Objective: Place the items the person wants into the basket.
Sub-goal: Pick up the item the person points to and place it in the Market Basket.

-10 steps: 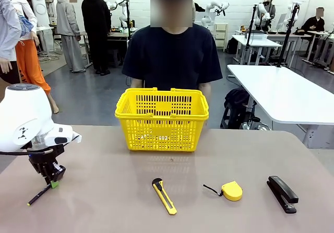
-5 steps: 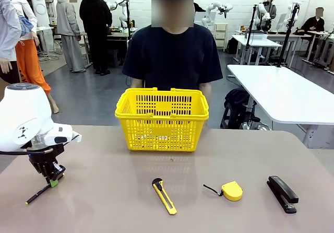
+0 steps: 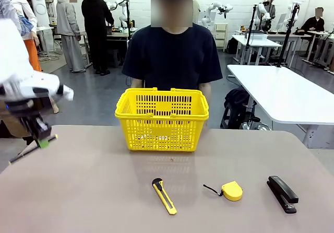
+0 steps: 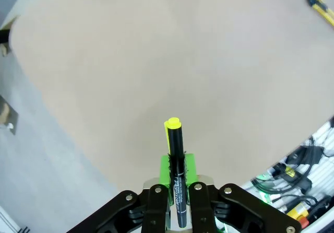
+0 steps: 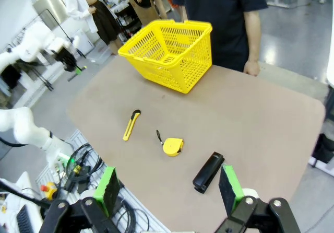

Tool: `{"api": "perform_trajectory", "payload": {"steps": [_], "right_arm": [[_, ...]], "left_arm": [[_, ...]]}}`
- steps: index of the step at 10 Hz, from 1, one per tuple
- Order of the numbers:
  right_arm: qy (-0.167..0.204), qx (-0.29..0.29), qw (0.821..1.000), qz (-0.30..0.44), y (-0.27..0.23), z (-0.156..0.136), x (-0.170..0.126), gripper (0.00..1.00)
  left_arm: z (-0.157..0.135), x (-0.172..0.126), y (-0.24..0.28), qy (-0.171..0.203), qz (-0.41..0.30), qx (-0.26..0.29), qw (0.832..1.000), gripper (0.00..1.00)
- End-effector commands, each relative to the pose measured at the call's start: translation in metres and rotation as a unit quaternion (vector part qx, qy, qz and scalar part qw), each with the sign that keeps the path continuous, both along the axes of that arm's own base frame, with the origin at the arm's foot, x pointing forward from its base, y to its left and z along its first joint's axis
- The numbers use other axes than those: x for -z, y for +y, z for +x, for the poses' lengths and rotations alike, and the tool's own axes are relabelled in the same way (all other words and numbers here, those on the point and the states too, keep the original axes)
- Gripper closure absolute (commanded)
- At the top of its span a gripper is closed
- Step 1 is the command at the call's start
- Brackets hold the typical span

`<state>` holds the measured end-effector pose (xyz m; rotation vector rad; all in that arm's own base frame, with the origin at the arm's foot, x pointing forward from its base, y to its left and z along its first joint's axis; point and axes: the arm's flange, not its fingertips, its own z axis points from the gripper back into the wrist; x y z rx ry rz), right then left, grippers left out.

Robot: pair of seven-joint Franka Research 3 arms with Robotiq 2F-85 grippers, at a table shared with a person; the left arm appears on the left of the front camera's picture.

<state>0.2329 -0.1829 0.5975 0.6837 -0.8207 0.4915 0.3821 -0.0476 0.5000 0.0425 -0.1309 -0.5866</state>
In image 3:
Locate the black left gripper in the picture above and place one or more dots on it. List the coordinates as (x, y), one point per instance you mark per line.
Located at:
(31, 118)

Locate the dark blue pen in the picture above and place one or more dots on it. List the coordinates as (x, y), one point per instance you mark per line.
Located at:
(24, 154)

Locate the yellow tape measure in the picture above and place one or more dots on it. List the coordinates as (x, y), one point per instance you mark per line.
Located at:
(232, 191)

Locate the person's left forearm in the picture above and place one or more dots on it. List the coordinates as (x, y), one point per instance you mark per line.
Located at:
(206, 99)

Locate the person's right forearm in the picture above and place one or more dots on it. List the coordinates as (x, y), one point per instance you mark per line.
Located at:
(137, 83)

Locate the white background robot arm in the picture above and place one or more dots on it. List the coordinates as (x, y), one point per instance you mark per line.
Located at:
(262, 14)
(292, 13)
(211, 11)
(122, 11)

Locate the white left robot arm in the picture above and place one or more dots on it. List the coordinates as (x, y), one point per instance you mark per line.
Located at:
(23, 71)

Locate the yellow plastic shopping basket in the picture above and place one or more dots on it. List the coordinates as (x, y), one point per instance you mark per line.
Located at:
(161, 131)

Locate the person in navy t-shirt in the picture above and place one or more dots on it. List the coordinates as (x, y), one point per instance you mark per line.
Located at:
(172, 58)

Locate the bystander in white and orange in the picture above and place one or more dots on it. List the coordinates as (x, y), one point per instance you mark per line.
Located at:
(32, 55)

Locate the bystander in grey hoodie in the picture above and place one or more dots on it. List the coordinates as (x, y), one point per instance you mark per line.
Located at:
(68, 18)

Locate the white standing air conditioner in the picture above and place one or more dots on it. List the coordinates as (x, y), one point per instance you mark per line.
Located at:
(39, 5)

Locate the yellow utility knife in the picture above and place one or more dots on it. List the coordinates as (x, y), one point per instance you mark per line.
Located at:
(164, 196)

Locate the bystander in black coat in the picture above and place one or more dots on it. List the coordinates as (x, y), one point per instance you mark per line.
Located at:
(96, 16)

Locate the black backpack on stool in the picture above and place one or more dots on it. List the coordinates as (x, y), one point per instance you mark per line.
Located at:
(236, 99)

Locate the bystander in beige top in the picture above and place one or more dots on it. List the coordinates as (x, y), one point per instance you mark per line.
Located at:
(196, 8)

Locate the white drawer unit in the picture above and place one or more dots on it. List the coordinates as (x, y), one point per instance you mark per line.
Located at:
(221, 35)

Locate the white background desk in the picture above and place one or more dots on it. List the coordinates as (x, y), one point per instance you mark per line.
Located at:
(257, 42)

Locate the black tripod pole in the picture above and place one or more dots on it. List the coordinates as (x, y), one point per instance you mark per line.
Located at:
(288, 34)
(251, 29)

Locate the large white table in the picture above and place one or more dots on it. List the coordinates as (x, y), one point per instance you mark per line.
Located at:
(281, 94)

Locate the black stapler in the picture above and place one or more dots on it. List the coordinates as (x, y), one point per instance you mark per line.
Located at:
(283, 193)

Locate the bystander with dark vest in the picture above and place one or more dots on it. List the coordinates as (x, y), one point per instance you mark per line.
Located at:
(271, 3)

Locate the seated bystander in black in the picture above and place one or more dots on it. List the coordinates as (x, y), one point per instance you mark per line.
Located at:
(314, 24)

